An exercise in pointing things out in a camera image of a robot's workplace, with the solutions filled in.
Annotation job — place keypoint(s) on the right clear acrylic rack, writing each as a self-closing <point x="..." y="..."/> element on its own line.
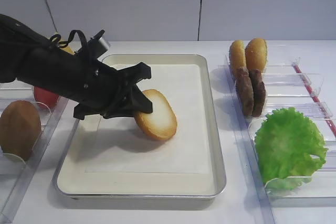
<point x="288" y="86"/>

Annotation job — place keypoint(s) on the brown meat patty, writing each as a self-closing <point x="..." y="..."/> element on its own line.
<point x="258" y="91"/>
<point x="245" y="90"/>

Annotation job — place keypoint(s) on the green lettuce leaf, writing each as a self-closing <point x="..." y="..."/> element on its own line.
<point x="290" y="148"/>

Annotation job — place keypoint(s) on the right brown meat patty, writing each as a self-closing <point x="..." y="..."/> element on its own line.
<point x="258" y="91"/>

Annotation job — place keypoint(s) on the white-faced bread slice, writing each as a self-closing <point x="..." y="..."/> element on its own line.
<point x="161" y="124"/>

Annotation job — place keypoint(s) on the yellow cheese slice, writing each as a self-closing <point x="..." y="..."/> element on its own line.
<point x="60" y="43"/>

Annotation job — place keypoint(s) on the left bun half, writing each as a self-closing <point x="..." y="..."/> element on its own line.
<point x="237" y="55"/>

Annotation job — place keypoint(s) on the left clear acrylic rack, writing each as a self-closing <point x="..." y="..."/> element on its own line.
<point x="16" y="174"/>

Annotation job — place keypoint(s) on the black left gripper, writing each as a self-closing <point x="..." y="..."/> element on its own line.
<point x="98" y="88"/>

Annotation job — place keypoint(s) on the left red tomato slice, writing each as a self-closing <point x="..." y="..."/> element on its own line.
<point x="45" y="99"/>

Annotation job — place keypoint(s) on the bun half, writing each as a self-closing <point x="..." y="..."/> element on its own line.
<point x="237" y="55"/>
<point x="256" y="53"/>

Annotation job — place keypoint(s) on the left brown meat patty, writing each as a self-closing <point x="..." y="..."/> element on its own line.
<point x="245" y="90"/>

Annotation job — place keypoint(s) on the left brown bread slice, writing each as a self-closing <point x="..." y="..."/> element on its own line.
<point x="20" y="128"/>

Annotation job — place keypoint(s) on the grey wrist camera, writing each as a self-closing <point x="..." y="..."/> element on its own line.
<point x="98" y="45"/>

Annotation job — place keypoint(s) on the cream metal tray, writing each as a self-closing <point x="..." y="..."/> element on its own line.
<point x="114" y="158"/>

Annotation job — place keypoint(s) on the clear acrylic rack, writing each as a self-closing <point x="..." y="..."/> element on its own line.
<point x="288" y="86"/>
<point x="16" y="174"/>

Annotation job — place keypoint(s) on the right bun half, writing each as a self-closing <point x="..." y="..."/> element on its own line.
<point x="256" y="53"/>

